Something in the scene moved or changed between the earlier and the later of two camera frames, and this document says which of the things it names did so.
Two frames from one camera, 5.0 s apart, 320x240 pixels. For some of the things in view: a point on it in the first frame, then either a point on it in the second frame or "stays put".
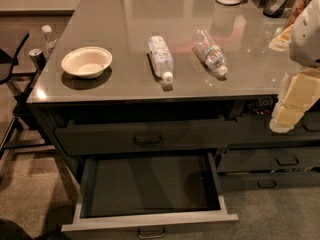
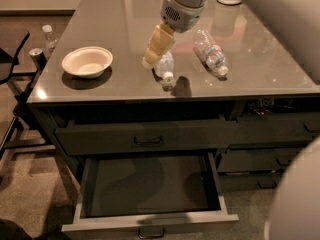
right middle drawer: (269, 158) stays put
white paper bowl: (86, 62) stays put
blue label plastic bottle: (162, 58) stays put
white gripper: (306, 39) → (181, 17)
